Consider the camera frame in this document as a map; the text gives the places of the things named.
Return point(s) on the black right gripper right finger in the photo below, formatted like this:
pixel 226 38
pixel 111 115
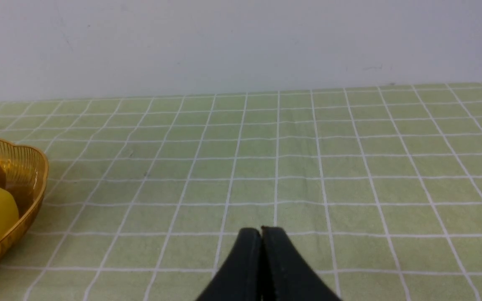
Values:
pixel 285 275

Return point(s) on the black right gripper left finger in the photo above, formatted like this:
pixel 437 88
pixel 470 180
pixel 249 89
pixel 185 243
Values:
pixel 237 278

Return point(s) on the green checkered tablecloth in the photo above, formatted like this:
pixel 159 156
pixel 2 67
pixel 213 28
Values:
pixel 379 188

